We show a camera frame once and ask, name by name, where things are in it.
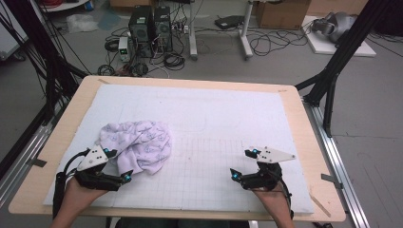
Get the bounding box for black cable coil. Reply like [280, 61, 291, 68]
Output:
[163, 51, 186, 71]

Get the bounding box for person's left hand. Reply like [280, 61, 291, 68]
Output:
[65, 178, 108, 212]

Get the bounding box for flat black device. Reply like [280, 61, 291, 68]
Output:
[214, 14, 245, 30]

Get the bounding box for teal floor sheet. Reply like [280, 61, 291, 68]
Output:
[97, 10, 122, 31]

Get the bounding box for white bench power supply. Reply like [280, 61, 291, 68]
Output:
[118, 36, 131, 63]

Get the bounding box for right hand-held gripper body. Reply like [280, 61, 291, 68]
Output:
[241, 145, 297, 192]

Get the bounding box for light wooden table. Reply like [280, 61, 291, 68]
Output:
[8, 75, 347, 222]

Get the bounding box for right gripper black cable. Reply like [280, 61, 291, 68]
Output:
[278, 175, 295, 220]

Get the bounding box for black tape strip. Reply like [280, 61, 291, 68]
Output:
[27, 157, 48, 168]

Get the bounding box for person's dark pants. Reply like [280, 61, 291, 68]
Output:
[112, 217, 251, 228]

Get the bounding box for brown cardboard box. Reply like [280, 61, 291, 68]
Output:
[255, 0, 312, 30]

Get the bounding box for white desk leg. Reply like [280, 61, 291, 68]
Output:
[188, 0, 199, 61]
[239, 0, 255, 61]

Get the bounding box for white floor board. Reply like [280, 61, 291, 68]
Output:
[301, 14, 377, 58]

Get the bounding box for grey headset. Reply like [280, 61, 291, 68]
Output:
[311, 11, 357, 44]

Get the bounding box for lilac printed towel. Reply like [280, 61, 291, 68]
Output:
[95, 120, 173, 176]

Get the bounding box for left gripper black sleeved cable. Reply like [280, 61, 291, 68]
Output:
[52, 148, 91, 219]

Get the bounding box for person's right hand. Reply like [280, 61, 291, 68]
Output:
[253, 183, 291, 213]

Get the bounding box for white gridded foam mat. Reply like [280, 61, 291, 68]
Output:
[43, 84, 315, 215]

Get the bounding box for wide black computer tower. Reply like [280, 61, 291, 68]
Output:
[127, 5, 156, 59]

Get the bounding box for narrow black computer tower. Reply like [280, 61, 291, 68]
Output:
[153, 5, 174, 53]

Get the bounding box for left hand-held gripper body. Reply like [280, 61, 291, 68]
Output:
[74, 144, 114, 191]

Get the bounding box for aluminium rail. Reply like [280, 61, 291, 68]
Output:
[0, 104, 65, 207]
[302, 99, 371, 228]

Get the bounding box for white cabinet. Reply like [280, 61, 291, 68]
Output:
[0, 9, 29, 61]

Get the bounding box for grey tape strip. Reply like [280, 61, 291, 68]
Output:
[320, 173, 344, 190]

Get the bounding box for clear plastic bag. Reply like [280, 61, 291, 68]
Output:
[66, 12, 100, 34]

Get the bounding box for black metal frame stand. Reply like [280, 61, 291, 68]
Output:
[0, 0, 89, 127]
[295, 0, 395, 138]

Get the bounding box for tangle of black floor cables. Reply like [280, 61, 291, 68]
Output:
[246, 27, 313, 57]

